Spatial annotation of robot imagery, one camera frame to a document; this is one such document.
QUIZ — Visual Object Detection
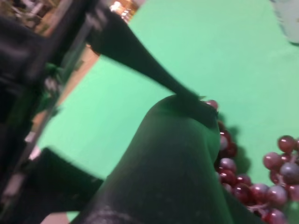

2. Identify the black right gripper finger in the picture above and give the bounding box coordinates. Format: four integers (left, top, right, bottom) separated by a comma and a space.
87, 4, 218, 126

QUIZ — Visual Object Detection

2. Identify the black glasses case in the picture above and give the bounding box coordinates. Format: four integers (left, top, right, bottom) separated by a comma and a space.
73, 96, 261, 224

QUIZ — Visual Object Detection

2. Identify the bunch of red grapes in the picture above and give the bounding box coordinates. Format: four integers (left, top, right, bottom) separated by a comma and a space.
215, 109, 299, 224

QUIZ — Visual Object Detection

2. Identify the white bottle with blue cap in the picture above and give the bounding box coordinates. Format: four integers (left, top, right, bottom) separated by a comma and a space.
271, 0, 299, 45

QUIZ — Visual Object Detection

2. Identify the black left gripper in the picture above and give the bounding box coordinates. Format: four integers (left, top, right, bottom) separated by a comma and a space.
0, 0, 110, 224

